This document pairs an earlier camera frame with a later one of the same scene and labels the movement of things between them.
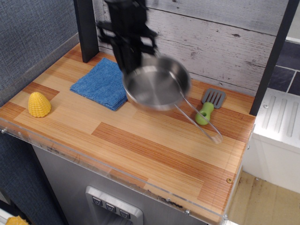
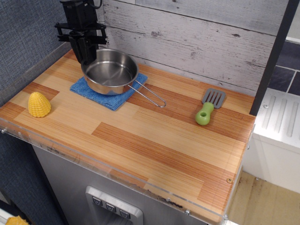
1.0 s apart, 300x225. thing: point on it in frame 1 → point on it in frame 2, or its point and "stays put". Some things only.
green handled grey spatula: (211, 98) stays put
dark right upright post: (270, 64) stays put
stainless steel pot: (161, 83) → (112, 72)
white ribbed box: (273, 152) stays put
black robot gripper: (128, 26) → (81, 23)
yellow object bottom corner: (16, 221) stays put
